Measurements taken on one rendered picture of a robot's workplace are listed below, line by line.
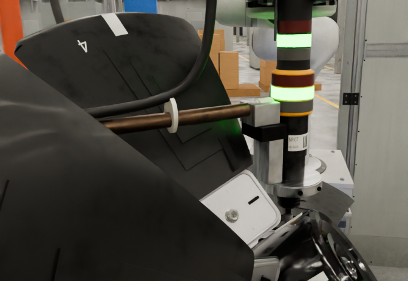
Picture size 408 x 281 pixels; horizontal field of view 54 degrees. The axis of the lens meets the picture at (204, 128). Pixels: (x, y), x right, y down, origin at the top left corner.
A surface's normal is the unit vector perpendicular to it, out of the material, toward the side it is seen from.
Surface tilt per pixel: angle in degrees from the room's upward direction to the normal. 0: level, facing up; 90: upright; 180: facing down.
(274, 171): 90
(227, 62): 90
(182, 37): 42
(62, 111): 61
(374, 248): 90
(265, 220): 54
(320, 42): 86
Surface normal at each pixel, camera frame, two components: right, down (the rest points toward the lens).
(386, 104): -0.16, 0.26
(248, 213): 0.20, -0.38
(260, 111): 0.43, 0.22
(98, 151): 0.81, -0.22
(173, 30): 0.44, -0.61
